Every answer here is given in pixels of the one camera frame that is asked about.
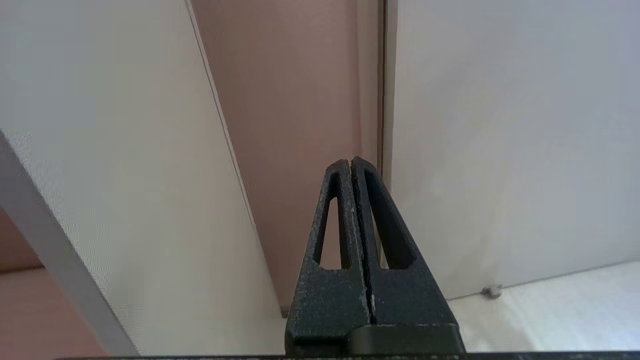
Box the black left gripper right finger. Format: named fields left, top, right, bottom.
left=351, top=156, right=460, bottom=328

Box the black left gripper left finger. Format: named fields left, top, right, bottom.
left=285, top=159, right=375, bottom=355

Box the beige cabinet panel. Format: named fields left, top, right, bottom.
left=0, top=0, right=287, bottom=357

